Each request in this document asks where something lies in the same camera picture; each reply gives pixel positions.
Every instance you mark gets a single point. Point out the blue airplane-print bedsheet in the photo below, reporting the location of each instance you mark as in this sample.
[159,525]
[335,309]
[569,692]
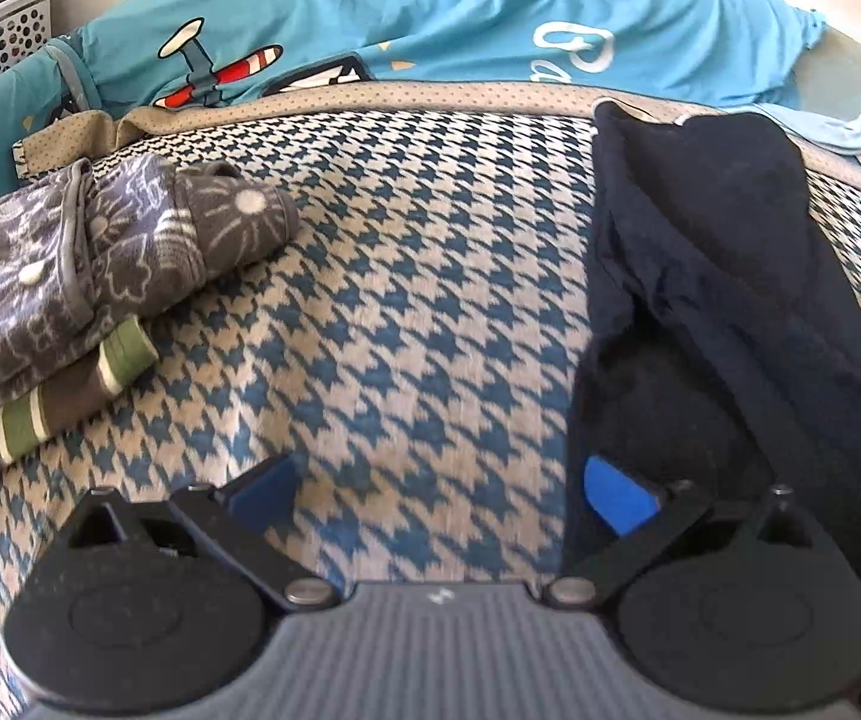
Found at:
[438,7]

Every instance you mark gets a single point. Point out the blue beige houndstooth mat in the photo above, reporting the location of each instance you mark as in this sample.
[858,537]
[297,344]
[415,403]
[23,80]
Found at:
[415,277]

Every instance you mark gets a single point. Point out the brown green-striped folded garment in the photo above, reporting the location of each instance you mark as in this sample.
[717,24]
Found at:
[48,412]

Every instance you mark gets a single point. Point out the grey pillow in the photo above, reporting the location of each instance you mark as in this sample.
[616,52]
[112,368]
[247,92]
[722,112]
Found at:
[831,79]

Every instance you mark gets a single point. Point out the black t-shirt red print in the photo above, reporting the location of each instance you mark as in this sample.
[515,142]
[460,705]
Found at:
[738,255]

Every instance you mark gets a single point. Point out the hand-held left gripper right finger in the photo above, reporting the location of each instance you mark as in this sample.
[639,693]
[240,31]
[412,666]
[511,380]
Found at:
[614,499]

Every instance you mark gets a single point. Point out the grey floral folded garment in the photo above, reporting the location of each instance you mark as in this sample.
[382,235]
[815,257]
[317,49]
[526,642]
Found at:
[25,300]

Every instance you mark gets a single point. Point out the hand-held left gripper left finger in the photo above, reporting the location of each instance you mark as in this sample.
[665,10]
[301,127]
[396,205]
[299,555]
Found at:
[265,495]

